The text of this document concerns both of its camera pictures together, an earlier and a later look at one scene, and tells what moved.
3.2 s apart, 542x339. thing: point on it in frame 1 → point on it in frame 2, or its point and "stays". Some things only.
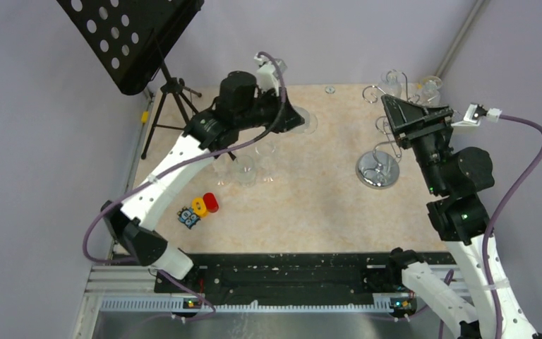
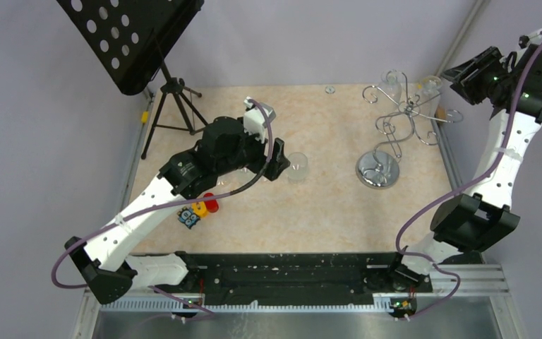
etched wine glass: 310,123 → 298,169
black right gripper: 409,121 → 464,77
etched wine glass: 390,85 stays
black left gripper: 286,116 → 272,168
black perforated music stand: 130,39 stays
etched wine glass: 430,96 stays
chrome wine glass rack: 380,168 stays
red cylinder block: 210,202 stays
